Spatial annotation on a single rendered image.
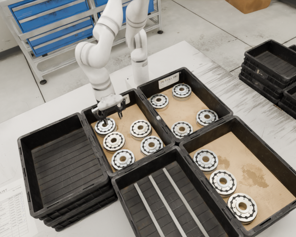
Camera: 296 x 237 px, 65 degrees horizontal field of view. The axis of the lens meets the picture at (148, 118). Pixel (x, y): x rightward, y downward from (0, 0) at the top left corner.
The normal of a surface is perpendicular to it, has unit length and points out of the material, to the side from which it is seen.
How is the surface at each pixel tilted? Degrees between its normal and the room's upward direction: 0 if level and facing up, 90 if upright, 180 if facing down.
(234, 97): 0
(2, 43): 90
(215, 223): 0
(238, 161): 0
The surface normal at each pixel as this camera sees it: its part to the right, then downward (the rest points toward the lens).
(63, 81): -0.10, -0.63
